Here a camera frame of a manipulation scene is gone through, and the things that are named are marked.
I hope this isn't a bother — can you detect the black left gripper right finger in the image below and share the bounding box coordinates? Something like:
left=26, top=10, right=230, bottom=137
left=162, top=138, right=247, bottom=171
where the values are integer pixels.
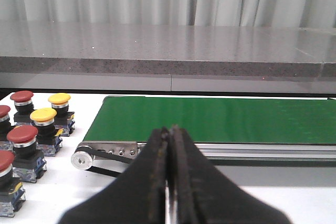
left=169, top=126, right=290, bottom=223

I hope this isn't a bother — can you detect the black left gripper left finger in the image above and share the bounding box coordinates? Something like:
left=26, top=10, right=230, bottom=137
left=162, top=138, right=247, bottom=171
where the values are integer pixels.
left=59, top=127, right=168, bottom=223

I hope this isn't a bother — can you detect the yellow mushroom push button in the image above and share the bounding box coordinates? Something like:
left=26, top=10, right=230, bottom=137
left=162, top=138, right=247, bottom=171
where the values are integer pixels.
left=48, top=93, right=75, bottom=136
left=30, top=108, right=62, bottom=156

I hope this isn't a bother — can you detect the red mushroom push button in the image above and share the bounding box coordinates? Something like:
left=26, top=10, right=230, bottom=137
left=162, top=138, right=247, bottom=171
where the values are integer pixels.
left=7, top=125, right=46, bottom=183
left=1, top=150, right=26, bottom=217
left=10, top=90, right=34, bottom=126
left=0, top=105, right=13, bottom=151

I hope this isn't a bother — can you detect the black drive belt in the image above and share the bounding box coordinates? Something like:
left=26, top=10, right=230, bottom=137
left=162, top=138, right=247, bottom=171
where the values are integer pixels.
left=86, top=148, right=133, bottom=178

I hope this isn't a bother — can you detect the silver drive pulley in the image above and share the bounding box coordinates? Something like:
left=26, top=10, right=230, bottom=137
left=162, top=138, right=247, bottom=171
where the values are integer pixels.
left=71, top=151, right=95, bottom=170

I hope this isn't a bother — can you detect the green conveyor belt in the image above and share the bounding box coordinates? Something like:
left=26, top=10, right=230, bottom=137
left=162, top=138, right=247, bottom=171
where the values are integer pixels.
left=85, top=97, right=335, bottom=144

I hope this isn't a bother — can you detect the grey stone counter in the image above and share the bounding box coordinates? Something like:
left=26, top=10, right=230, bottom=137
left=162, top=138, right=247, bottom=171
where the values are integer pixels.
left=1, top=21, right=335, bottom=95

